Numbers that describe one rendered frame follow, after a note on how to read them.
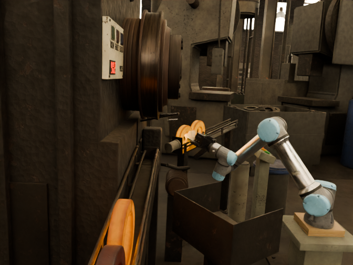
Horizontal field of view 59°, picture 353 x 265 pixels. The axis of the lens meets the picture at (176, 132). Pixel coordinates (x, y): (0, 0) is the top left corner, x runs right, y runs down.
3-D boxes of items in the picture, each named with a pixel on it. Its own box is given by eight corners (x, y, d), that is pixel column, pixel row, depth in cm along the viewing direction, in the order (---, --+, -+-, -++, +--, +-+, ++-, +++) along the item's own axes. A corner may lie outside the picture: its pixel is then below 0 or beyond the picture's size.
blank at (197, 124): (188, 122, 199) (193, 123, 197) (201, 118, 211) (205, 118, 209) (188, 145, 203) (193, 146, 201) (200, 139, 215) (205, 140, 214)
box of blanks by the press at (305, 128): (241, 177, 348) (248, 108, 334) (214, 158, 426) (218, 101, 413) (319, 173, 375) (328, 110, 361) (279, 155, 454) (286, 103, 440)
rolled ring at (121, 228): (118, 241, 62) (102, 240, 63) (122, 298, 71) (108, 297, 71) (134, 183, 79) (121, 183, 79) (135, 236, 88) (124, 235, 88)
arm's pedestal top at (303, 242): (330, 222, 186) (331, 216, 185) (363, 252, 154) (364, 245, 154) (277, 221, 185) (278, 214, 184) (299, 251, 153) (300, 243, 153)
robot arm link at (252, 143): (282, 110, 176) (223, 159, 201) (276, 112, 167) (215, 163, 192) (296, 126, 173) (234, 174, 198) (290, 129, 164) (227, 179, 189)
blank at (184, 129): (175, 127, 187) (179, 128, 185) (188, 122, 199) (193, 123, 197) (175, 152, 191) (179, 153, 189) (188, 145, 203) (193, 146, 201)
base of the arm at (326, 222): (328, 217, 175) (330, 200, 173) (338, 230, 160) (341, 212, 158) (300, 214, 176) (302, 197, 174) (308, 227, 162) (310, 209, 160)
